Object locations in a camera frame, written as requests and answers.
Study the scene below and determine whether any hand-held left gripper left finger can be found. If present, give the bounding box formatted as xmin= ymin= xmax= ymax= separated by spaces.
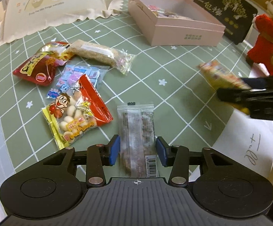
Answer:
xmin=42 ymin=134 xmax=121 ymax=186

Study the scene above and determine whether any large black snack pouch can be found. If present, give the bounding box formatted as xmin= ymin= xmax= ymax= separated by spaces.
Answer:
xmin=193 ymin=0 xmax=259 ymax=45

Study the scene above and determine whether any green checked tablecloth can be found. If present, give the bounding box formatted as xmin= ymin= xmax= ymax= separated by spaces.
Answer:
xmin=0 ymin=0 xmax=272 ymax=182

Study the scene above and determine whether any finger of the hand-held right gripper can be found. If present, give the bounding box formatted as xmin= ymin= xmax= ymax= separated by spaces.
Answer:
xmin=241 ymin=76 xmax=273 ymax=90
xmin=218 ymin=88 xmax=273 ymax=104

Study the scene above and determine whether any orange yellow snack packet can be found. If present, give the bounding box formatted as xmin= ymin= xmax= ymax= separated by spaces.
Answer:
xmin=199 ymin=61 xmax=253 ymax=115

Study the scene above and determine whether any printed mesh food cover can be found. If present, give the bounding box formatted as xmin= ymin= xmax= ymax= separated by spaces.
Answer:
xmin=0 ymin=0 xmax=142 ymax=46

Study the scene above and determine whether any yellow cartoon biscuit packet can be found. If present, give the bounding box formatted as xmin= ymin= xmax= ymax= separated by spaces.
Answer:
xmin=42 ymin=74 xmax=113 ymax=150

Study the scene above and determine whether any red snack packet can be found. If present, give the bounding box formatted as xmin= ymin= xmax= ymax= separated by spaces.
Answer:
xmin=13 ymin=42 xmax=74 ymax=86

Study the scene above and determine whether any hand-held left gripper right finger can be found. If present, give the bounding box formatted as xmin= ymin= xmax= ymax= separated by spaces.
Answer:
xmin=156 ymin=136 xmax=237 ymax=186

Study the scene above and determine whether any clear brown bar packet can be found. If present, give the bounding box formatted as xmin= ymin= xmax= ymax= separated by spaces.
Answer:
xmin=117 ymin=102 xmax=158 ymax=178

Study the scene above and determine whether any white paper sheet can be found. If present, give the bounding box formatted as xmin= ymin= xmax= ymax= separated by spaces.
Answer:
xmin=190 ymin=109 xmax=273 ymax=182

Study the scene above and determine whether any red plush horse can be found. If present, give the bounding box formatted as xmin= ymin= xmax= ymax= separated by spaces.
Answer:
xmin=246 ymin=0 xmax=273 ymax=76

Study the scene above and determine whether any pastel candy packet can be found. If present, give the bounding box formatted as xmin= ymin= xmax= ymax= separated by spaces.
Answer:
xmin=47 ymin=63 xmax=110 ymax=98

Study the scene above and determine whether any clear sesame bar packet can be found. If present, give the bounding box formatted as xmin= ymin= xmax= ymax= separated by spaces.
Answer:
xmin=65 ymin=40 xmax=136 ymax=76

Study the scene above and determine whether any pink cardboard box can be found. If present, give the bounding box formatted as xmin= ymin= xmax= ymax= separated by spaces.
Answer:
xmin=128 ymin=0 xmax=226 ymax=46

